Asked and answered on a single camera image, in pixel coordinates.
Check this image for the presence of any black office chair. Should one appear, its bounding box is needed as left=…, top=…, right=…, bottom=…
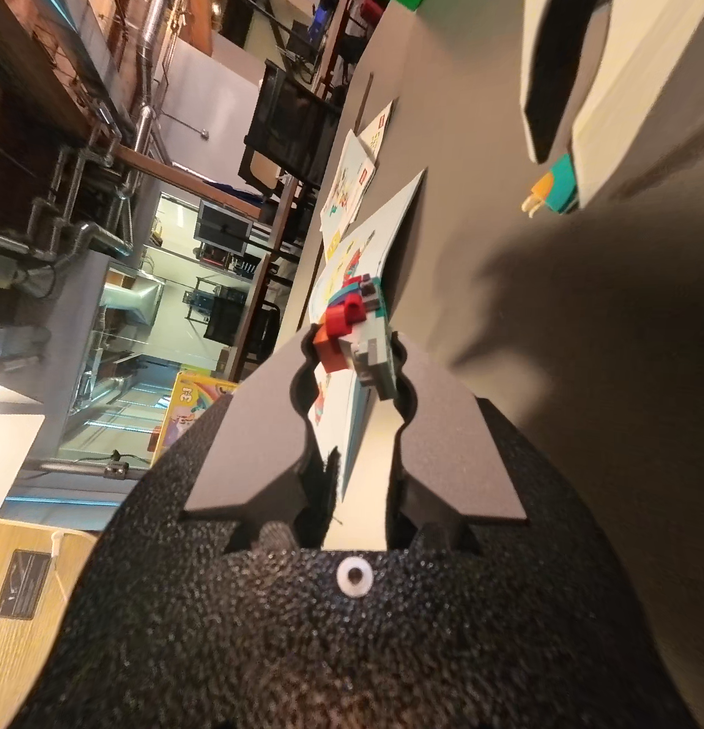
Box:
left=242, top=58, right=342, bottom=190

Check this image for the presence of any closed booklet with yellow label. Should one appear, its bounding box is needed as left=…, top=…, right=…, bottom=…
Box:
left=319, top=130, right=379, bottom=252

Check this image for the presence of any orange red toy brick model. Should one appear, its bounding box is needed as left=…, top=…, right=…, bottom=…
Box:
left=312, top=275, right=401, bottom=402

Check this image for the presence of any small folded paper leaflet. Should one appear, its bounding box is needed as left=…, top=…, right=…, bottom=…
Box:
left=358, top=99, right=399, bottom=158

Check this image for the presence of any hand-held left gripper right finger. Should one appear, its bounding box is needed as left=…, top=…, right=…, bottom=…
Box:
left=386, top=333, right=529, bottom=524

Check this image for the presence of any black wire cart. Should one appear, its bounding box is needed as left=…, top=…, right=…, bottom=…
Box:
left=204, top=296, right=281, bottom=348

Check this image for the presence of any silver ventilation duct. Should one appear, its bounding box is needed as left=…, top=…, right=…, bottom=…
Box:
left=120, top=0, right=176, bottom=155

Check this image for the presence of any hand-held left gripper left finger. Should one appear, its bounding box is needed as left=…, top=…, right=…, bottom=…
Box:
left=183, top=329, right=341, bottom=520

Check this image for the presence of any black wall plaque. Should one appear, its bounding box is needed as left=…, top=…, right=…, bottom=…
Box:
left=0, top=548, right=52, bottom=620

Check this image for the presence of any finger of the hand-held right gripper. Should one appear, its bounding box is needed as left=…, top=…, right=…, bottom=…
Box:
left=572, top=0, right=704, bottom=198
left=520, top=0, right=613, bottom=166

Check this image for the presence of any open pale blue instruction booklet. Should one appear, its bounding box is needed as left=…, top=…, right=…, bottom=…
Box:
left=306, top=167, right=429, bottom=503

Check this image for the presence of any small teal orange brick piece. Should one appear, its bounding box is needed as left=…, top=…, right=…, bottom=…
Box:
left=521, top=153, right=580, bottom=216

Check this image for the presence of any grey computer monitor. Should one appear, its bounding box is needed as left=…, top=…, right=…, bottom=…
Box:
left=194, top=199, right=254, bottom=255

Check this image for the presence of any colourful toy set box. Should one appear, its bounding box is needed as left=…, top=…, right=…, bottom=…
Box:
left=151, top=370, right=239, bottom=463

